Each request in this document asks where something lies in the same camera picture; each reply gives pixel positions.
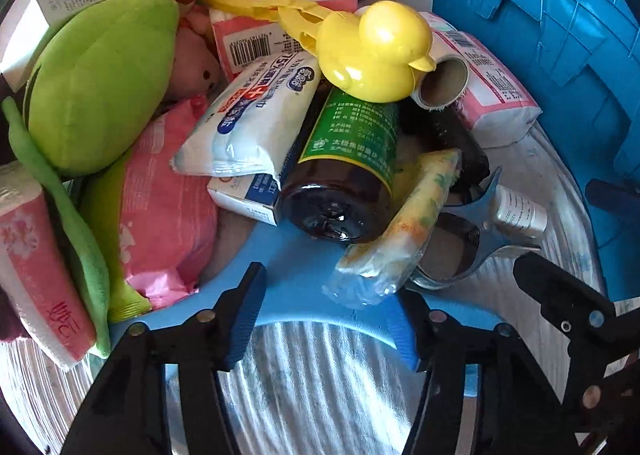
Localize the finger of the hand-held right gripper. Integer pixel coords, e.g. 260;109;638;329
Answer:
585;179;640;217
512;252;640;438

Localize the white slim medicine box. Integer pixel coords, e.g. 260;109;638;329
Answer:
206;170;281;227

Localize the light green plush toy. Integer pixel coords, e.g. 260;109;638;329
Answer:
22;0;181;178

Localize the cardboard paper roll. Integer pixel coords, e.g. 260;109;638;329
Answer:
400;58;491;191

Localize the blue curved plastic piece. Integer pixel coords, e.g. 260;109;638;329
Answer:
107;222;506;398

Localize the lime green fabric piece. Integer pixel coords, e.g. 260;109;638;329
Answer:
80;162;152;323

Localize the pink barcode tissue pack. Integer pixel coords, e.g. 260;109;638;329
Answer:
427;25;543;150

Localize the small pink mint packet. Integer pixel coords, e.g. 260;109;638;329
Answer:
419;11;458;34

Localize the white blue pouch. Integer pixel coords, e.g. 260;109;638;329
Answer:
170;52;321;178

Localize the striped cloth-covered desktop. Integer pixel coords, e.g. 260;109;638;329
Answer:
0;125;608;455

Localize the pink wipes packet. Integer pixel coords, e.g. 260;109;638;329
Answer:
120;98;221;311

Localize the small white tube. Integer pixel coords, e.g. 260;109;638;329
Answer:
492;184;549;238

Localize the blue plastic crate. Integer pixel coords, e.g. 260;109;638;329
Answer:
410;0;640;303

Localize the brown glass bottle green label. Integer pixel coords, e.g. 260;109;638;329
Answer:
276;85;401;245

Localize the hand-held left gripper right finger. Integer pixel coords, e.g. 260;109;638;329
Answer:
395;292;583;455

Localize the yellow duck clamp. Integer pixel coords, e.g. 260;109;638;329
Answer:
212;0;436;103

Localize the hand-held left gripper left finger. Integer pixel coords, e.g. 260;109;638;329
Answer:
60;261;267;455

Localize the small pink plush toy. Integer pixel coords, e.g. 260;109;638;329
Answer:
165;5;223;101

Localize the white carton box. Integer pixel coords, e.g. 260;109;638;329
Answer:
0;0;173;92

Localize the yellow patterned packet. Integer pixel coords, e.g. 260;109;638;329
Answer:
322;148;463;307

